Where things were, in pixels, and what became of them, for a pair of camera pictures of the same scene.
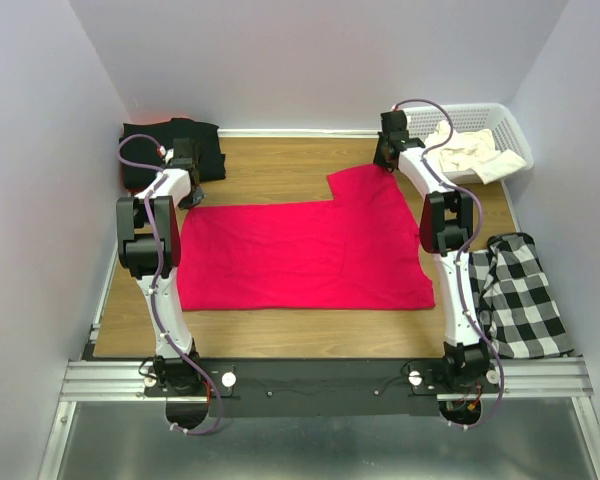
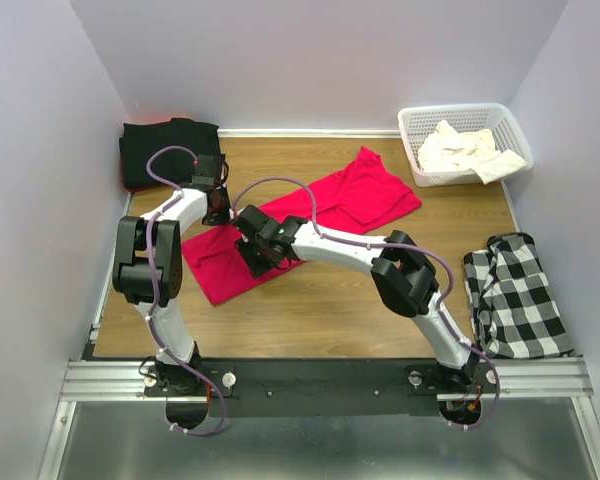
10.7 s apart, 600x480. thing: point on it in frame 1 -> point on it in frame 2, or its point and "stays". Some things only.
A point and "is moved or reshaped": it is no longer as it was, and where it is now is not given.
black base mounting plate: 317,388 stays
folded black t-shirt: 142,143 stays
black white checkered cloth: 516,304 stays
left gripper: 194,200 -> 222,218
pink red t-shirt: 356,251 is moved or reshaped
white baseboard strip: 298,132 stays
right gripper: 377,160 -> 244,249
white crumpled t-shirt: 474,152 stays
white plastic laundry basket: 469,117 stays
